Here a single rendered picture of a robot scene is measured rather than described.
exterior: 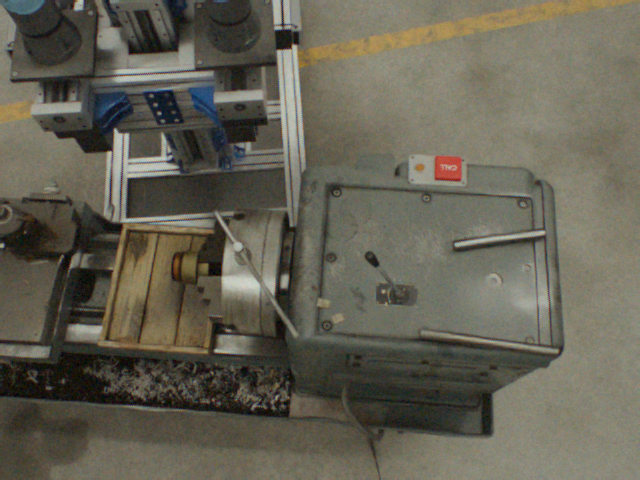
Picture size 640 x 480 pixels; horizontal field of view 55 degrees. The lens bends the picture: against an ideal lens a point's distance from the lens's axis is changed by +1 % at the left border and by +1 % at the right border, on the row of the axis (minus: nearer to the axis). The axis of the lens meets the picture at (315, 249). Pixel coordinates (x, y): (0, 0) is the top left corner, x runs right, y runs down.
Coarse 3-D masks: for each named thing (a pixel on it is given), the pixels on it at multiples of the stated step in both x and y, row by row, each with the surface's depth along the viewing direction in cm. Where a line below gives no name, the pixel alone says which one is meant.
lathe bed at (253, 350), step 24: (96, 240) 180; (96, 264) 177; (96, 288) 177; (72, 312) 173; (96, 312) 172; (96, 336) 169; (216, 336) 169; (240, 336) 169; (264, 336) 171; (192, 360) 183; (216, 360) 182; (240, 360) 182; (264, 360) 180; (288, 360) 178
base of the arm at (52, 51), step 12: (60, 12) 160; (60, 24) 160; (72, 24) 166; (24, 36) 160; (36, 36) 158; (48, 36) 159; (60, 36) 161; (72, 36) 165; (24, 48) 165; (36, 48) 161; (48, 48) 162; (60, 48) 163; (72, 48) 165; (36, 60) 165; (48, 60) 164; (60, 60) 165
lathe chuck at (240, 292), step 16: (240, 208) 150; (240, 224) 142; (256, 224) 142; (240, 240) 139; (256, 240) 139; (224, 256) 138; (256, 256) 137; (224, 272) 137; (240, 272) 137; (224, 288) 137; (240, 288) 137; (256, 288) 137; (224, 304) 139; (240, 304) 139; (256, 304) 138; (224, 320) 142; (240, 320) 141; (256, 320) 141
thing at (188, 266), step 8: (176, 256) 151; (184, 256) 150; (192, 256) 150; (176, 264) 150; (184, 264) 149; (192, 264) 149; (200, 264) 150; (208, 264) 150; (176, 272) 150; (184, 272) 149; (192, 272) 149; (200, 272) 150; (208, 272) 150; (176, 280) 152; (184, 280) 151; (192, 280) 150
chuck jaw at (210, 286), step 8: (200, 280) 149; (208, 280) 149; (216, 280) 149; (200, 288) 149; (208, 288) 148; (216, 288) 148; (208, 296) 147; (216, 296) 147; (208, 304) 150; (216, 304) 146; (208, 312) 145; (216, 312) 145; (216, 320) 146; (232, 328) 146
